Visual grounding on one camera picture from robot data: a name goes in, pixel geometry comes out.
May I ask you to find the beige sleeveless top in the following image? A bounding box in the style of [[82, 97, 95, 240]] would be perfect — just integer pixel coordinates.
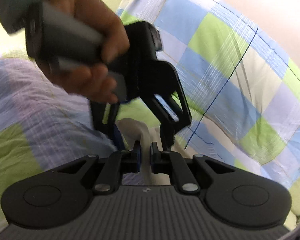
[[116, 117, 176, 186]]

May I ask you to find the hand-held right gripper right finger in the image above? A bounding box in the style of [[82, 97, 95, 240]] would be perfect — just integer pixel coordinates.
[[151, 142, 238, 194]]

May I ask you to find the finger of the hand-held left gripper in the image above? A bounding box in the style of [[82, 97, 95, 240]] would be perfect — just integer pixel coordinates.
[[143, 76, 192, 153], [89, 99, 127, 153]]

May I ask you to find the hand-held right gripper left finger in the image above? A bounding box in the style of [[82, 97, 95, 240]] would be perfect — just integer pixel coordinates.
[[52, 141, 141, 194]]

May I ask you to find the green covered sofa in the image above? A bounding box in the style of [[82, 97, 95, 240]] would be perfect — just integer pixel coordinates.
[[0, 0, 300, 218]]

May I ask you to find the checkered blanket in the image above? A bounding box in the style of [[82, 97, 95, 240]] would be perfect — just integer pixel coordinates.
[[0, 0, 300, 220]]

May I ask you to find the person's left hand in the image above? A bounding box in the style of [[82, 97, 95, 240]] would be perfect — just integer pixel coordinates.
[[39, 0, 130, 105]]

